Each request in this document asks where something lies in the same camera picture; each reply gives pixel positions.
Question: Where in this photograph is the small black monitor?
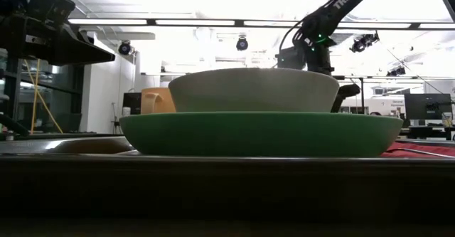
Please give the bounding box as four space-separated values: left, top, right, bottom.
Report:
122 92 142 116

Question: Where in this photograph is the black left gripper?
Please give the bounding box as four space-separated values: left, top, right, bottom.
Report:
0 16 115 66

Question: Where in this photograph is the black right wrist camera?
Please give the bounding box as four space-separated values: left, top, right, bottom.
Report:
276 46 309 70

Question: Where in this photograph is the green plate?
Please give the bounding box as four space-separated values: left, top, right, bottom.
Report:
119 111 405 158

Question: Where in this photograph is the orange mug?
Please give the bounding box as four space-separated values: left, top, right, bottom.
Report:
140 87 177 115

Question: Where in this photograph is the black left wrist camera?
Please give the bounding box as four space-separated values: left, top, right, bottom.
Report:
33 0 77 24

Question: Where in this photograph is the black hanging camera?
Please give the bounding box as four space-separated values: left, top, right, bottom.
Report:
118 40 132 56
235 36 249 52

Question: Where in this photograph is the yellow hanging strap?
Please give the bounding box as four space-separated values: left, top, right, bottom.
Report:
23 58 64 135

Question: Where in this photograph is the black computer monitor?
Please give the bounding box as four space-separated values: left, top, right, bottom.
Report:
404 93 453 120

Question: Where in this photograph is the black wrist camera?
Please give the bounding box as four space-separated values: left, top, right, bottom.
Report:
33 0 77 24
276 46 309 70

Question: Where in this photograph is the grey bowl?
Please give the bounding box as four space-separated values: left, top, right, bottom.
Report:
168 68 341 113

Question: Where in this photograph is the dark brown serving tray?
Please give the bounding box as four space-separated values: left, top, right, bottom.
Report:
0 136 455 231

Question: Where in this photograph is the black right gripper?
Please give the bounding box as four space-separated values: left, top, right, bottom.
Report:
307 48 362 113

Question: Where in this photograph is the overhead light bar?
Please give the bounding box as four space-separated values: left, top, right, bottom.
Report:
67 18 455 31

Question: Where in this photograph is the red cloth napkin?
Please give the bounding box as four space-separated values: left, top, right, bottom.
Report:
380 141 455 159

